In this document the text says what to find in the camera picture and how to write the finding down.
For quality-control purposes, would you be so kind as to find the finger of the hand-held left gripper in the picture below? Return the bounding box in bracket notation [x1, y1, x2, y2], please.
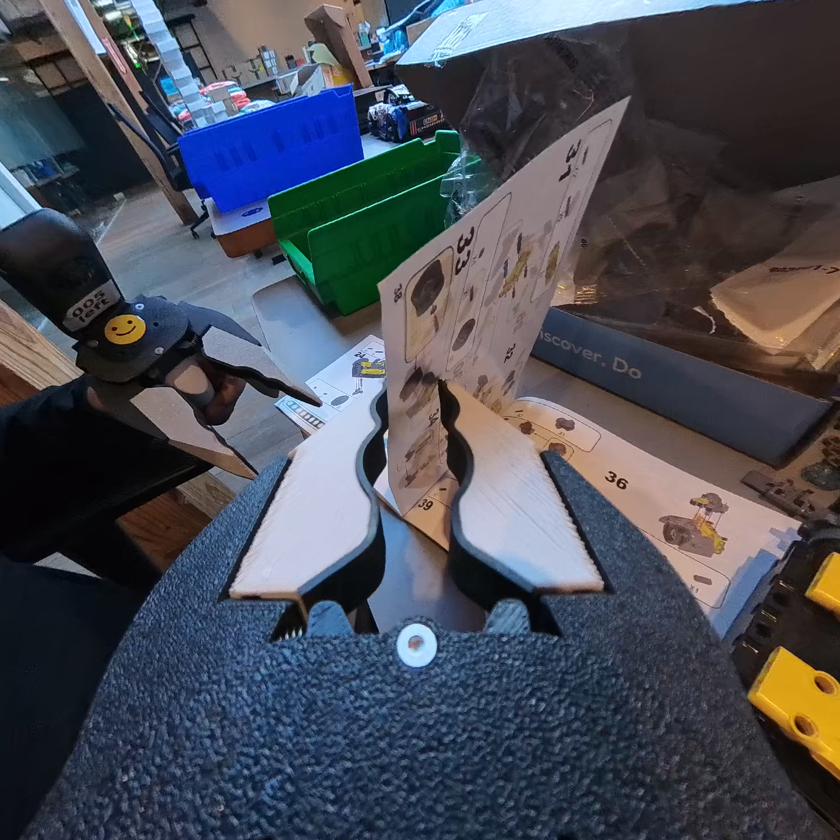
[130, 386, 258, 481]
[200, 333, 322, 408]

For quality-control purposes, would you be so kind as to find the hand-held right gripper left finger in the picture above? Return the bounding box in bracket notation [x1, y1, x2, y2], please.
[228, 384, 390, 602]

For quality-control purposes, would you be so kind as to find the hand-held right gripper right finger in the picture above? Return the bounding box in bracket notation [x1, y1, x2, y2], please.
[438, 381, 605, 595]

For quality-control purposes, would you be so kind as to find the white instruction booklet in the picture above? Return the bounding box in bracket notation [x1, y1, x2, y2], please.
[274, 97, 803, 641]

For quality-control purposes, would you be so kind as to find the yellow toy vehicle model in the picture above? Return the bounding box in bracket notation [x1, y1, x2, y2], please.
[730, 512, 840, 831]

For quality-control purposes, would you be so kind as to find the grey desk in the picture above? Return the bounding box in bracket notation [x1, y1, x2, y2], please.
[249, 276, 840, 641]

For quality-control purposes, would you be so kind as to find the person's left hand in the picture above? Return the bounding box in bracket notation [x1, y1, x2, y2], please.
[166, 356, 248, 429]

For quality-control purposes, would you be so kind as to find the brown cardboard box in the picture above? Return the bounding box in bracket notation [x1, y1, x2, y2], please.
[209, 199, 278, 259]

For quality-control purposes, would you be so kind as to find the green box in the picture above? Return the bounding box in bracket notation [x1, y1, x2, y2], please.
[268, 130, 483, 317]

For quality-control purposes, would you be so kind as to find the dark blue robot kit box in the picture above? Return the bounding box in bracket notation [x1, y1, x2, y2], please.
[394, 0, 840, 468]

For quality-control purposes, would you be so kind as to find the blue plastic bin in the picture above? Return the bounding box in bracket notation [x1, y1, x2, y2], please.
[177, 84, 366, 215]

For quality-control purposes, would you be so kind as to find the clear plastic bag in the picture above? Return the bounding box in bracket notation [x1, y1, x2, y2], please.
[441, 13, 840, 371]

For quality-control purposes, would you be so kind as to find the wooden post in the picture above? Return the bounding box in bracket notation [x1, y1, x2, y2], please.
[38, 0, 199, 225]
[0, 298, 238, 572]

